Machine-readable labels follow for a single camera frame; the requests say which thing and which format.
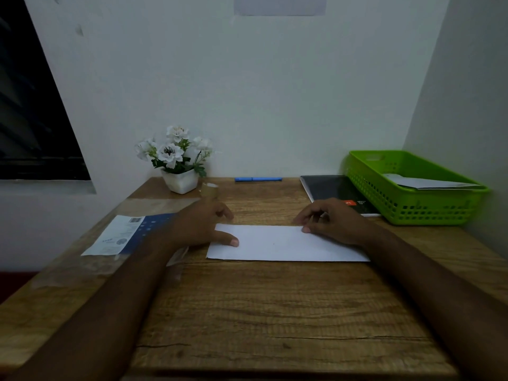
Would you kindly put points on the person's right hand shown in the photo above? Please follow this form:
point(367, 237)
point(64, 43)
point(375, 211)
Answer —
point(341, 222)

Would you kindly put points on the person's left hand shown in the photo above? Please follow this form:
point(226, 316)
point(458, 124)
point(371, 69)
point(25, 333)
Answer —
point(196, 224)

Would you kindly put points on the person's left thumb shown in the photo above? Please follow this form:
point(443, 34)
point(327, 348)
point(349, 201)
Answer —
point(227, 238)

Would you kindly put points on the person's right thumb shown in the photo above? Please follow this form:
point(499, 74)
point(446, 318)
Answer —
point(308, 229)

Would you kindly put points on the white paper sheet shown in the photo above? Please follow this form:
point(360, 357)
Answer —
point(277, 245)

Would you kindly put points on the person's left forearm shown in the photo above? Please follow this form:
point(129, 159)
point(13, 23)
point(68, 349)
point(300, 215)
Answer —
point(119, 301)

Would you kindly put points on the person's right forearm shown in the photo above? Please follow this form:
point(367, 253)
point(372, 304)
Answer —
point(432, 297)

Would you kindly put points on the black notebook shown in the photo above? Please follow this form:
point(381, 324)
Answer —
point(333, 188)

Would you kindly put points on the brown tape roll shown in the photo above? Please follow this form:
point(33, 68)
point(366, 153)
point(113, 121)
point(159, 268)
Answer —
point(209, 190)

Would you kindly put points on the blue pen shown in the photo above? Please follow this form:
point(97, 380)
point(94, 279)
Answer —
point(258, 179)

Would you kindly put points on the white flowers in white pot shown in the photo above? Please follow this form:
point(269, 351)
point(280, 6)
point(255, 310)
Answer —
point(178, 160)

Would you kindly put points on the green plastic basket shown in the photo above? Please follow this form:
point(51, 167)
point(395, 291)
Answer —
point(412, 206)

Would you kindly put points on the white folded paper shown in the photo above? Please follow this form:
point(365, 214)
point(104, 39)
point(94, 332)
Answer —
point(428, 182)

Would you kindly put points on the dark window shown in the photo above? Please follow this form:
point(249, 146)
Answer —
point(31, 107)

